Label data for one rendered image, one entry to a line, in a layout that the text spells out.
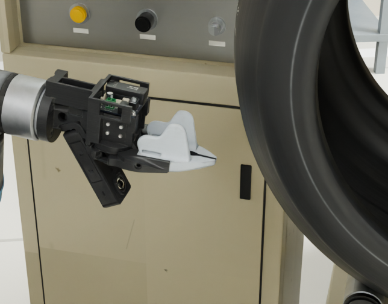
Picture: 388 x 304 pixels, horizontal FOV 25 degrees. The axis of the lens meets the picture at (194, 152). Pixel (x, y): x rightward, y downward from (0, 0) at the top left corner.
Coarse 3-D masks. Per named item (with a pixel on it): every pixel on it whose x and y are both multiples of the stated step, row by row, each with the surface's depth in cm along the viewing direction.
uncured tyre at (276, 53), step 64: (256, 0) 83; (320, 0) 78; (256, 64) 84; (320, 64) 111; (256, 128) 88; (320, 128) 85; (384, 128) 113; (320, 192) 87; (384, 192) 112; (384, 256) 89
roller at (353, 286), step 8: (352, 280) 100; (352, 288) 99; (360, 288) 98; (368, 288) 98; (344, 296) 100; (352, 296) 97; (360, 296) 97; (368, 296) 97; (376, 296) 97; (384, 296) 100
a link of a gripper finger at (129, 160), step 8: (120, 152) 102; (128, 152) 102; (136, 152) 103; (112, 160) 102; (120, 160) 102; (128, 160) 101; (136, 160) 101; (144, 160) 102; (152, 160) 102; (160, 160) 102; (168, 160) 102; (128, 168) 102; (136, 168) 102; (144, 168) 102; (152, 168) 102; (160, 168) 102; (168, 168) 102
